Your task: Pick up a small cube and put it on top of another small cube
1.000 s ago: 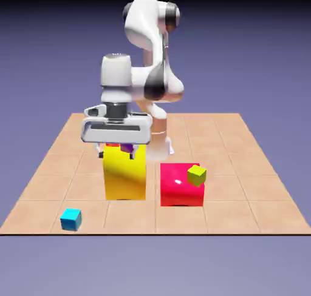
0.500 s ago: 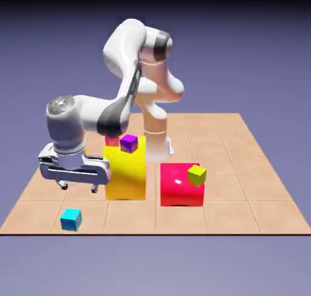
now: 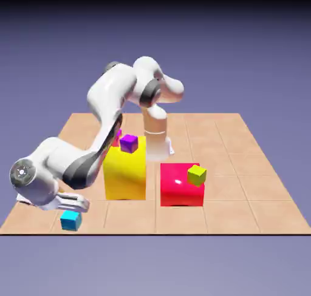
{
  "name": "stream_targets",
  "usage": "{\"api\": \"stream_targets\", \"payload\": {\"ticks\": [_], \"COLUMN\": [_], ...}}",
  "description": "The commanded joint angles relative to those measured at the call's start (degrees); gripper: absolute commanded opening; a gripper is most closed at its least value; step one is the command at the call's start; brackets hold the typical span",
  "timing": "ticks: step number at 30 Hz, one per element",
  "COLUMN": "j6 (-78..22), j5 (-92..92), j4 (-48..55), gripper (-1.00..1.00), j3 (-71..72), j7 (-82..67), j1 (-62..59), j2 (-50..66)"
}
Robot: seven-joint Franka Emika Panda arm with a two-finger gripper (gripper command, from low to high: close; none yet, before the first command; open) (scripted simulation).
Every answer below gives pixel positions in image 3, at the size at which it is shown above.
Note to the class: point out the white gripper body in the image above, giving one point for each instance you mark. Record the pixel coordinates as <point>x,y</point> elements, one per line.
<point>73,201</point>

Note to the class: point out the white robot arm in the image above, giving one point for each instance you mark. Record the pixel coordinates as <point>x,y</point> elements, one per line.
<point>107,99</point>

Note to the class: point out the small cyan cube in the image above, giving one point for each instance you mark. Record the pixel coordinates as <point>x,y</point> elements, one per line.
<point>70,220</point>

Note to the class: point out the small magenta cube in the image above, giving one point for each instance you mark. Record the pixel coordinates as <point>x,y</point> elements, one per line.
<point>117,138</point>

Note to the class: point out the small purple cube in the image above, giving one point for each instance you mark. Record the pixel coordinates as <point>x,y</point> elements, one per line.
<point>128,143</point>

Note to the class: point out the small yellow-green cube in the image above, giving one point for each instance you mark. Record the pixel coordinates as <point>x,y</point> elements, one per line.
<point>196,175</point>

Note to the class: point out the large yellow box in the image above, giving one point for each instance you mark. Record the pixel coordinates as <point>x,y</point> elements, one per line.
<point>125,172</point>

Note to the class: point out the large red box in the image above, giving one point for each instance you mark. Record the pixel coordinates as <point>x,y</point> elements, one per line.
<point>178,186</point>

